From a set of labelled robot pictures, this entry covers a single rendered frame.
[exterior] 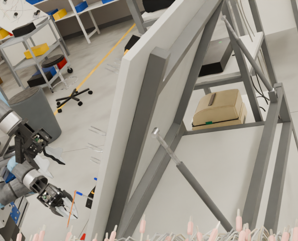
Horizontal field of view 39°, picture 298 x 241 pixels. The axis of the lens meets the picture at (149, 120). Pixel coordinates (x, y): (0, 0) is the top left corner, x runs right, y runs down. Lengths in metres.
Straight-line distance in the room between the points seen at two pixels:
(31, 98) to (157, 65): 4.04
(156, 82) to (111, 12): 8.79
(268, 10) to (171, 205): 2.97
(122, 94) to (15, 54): 7.23
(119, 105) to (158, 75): 0.15
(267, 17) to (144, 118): 3.53
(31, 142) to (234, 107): 1.28
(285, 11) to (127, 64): 3.72
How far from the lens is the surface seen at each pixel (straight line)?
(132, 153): 1.15
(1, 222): 1.90
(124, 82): 0.86
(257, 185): 1.50
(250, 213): 1.41
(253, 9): 2.62
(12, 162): 1.72
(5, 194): 1.78
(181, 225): 1.76
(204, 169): 2.02
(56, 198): 1.61
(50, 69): 7.16
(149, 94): 1.02
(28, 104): 4.97
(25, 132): 1.47
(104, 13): 9.84
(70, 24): 10.30
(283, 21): 4.52
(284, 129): 2.12
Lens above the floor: 1.92
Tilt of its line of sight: 25 degrees down
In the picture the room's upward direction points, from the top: 24 degrees counter-clockwise
